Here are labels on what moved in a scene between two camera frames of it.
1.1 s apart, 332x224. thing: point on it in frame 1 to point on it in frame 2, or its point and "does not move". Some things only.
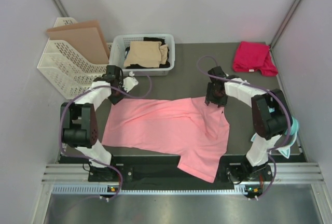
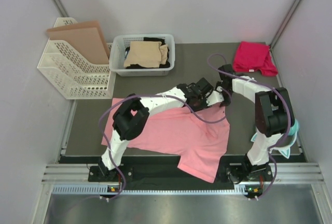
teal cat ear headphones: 292,129 does not move
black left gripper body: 120,93 to 201,103
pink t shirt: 185,127 does not move
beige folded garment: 151,54 does not move
